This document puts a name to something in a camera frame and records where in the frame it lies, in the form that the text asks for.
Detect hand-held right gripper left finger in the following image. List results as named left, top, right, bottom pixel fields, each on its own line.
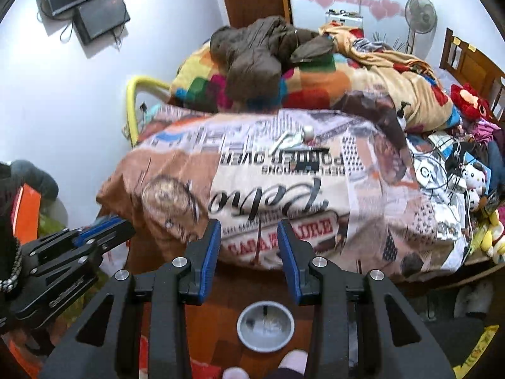
left=37, top=218, right=222, bottom=379

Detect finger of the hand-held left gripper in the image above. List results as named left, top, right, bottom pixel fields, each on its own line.
left=24, top=216, right=137, bottom=262
left=31, top=234, right=133, bottom=290

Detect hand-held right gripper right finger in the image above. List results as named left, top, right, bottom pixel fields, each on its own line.
left=277, top=219, right=456, bottom=379

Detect round grey metal bowl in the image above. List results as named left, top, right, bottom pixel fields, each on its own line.
left=237, top=302, right=295, bottom=353

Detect white shopping bag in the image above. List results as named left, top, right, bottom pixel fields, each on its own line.
left=106, top=243, right=129, bottom=275

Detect green plastic bag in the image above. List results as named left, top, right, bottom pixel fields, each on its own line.
left=37, top=205, right=131, bottom=324

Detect orange box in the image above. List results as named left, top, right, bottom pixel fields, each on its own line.
left=12, top=183, right=42, bottom=245

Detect newspaper print blanket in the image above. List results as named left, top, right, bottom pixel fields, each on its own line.
left=96, top=91, right=466, bottom=273

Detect grey cloth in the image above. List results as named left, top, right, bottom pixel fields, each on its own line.
left=10, top=160, right=60, bottom=202

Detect white round device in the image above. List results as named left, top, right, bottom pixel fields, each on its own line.
left=412, top=162, right=438, bottom=186

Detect colourful checked blanket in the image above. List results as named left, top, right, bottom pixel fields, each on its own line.
left=169, top=41, right=395, bottom=114

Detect white fluffy slippers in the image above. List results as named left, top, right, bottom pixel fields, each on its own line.
left=454, top=280, right=494, bottom=319

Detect yellow plush toy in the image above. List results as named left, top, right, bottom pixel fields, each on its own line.
left=471, top=209, right=505, bottom=264

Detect white spotted plush toy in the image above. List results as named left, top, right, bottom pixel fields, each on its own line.
left=461, top=166, right=489, bottom=199

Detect brown padded jacket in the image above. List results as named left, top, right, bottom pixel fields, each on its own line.
left=209, top=16, right=334, bottom=101

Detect yellow printed tape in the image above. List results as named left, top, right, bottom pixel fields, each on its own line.
left=454, top=326, right=500, bottom=379

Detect beige cartoon blanket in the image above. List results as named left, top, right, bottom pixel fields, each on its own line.
left=319, top=24, right=461, bottom=132

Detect pink clothing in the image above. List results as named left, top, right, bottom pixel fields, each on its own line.
left=471, top=120, right=500, bottom=141

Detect dried twig bundle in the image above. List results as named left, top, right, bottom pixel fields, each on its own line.
left=371, top=32, right=407, bottom=53

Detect red plush toy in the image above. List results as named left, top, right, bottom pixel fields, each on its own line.
left=451, top=84, right=494, bottom=121

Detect white appliance box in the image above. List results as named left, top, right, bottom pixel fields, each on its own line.
left=325, top=10, right=364, bottom=28

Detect brown wooden headboard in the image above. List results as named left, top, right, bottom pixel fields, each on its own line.
left=440, top=27, right=505, bottom=123

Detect standing electric fan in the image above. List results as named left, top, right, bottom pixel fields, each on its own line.
left=404, top=0, right=438, bottom=54

